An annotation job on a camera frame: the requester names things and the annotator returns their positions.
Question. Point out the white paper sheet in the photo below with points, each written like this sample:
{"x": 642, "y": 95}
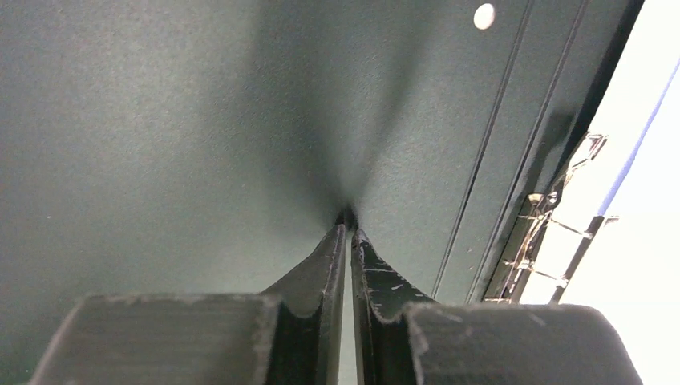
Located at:
{"x": 614, "y": 240}

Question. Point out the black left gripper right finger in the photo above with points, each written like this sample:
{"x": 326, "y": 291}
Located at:
{"x": 403, "y": 336}

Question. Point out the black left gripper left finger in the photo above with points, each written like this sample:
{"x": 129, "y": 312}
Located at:
{"x": 288, "y": 333}

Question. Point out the black file folder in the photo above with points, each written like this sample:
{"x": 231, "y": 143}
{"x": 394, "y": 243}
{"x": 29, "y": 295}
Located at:
{"x": 207, "y": 146}

